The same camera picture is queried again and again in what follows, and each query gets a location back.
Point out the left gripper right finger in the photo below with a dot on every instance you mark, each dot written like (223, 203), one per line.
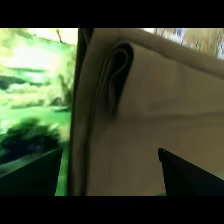
(190, 180)

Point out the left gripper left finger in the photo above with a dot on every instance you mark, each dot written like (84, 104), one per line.
(33, 176)

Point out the brown garment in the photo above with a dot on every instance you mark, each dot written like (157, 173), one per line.
(150, 110)

